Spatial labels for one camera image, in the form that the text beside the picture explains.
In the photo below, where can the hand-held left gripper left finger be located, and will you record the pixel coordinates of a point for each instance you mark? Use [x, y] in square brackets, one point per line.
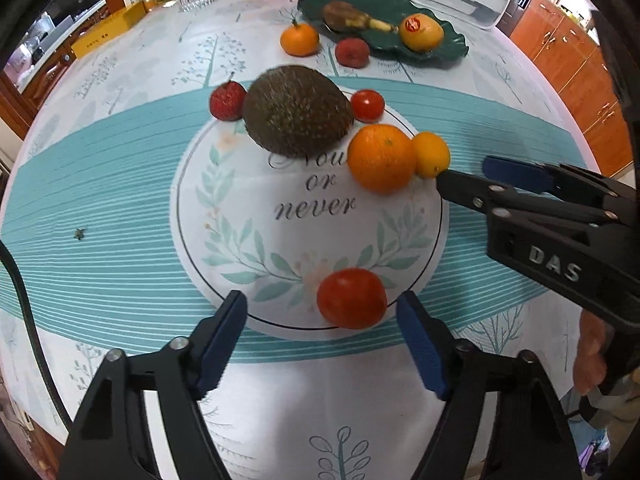
[225, 335]

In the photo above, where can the tree-print teal tablecloth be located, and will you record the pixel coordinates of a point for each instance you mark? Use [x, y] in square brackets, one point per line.
[125, 160]

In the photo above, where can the brown overripe banana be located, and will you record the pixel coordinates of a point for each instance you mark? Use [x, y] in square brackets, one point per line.
[345, 16]

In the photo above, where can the red peach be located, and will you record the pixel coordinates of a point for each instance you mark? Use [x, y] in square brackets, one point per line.
[352, 52]

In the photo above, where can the yellow cardboard box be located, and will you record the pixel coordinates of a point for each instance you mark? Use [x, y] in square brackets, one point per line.
[107, 30]

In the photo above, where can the yellow lemon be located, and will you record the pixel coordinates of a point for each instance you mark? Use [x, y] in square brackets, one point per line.
[431, 152]

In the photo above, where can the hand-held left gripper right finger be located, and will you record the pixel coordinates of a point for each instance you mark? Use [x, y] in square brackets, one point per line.
[420, 345]

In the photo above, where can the red tomato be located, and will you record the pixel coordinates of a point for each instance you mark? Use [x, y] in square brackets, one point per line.
[351, 300]
[367, 106]

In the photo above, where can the yellow orange with red sticker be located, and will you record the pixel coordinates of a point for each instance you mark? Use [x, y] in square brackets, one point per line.
[425, 37]

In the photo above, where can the orange wooden cabinet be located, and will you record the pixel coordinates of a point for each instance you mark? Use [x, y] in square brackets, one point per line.
[575, 70]

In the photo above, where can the orange tangerine with stem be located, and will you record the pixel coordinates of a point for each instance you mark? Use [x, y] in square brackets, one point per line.
[299, 40]

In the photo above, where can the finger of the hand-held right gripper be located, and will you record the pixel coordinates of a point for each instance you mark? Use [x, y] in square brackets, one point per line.
[515, 174]
[460, 187]

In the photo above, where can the small dark red fruit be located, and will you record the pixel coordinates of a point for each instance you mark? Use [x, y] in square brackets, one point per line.
[226, 102]

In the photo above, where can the green leaf-shaped plate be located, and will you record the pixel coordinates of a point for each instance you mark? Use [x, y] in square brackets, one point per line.
[390, 5]

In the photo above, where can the wooden sideboard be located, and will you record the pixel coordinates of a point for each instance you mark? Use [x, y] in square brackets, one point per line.
[45, 75]

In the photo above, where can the person's right hand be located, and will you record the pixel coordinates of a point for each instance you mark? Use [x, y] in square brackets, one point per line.
[590, 360]

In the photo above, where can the large orange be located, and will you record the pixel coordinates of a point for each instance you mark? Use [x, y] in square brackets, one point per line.
[380, 160]

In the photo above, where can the dark brown avocado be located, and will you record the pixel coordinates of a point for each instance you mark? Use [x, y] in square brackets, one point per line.
[295, 110]

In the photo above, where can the small dark stem scrap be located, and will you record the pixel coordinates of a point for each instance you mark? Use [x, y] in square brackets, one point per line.
[79, 233]

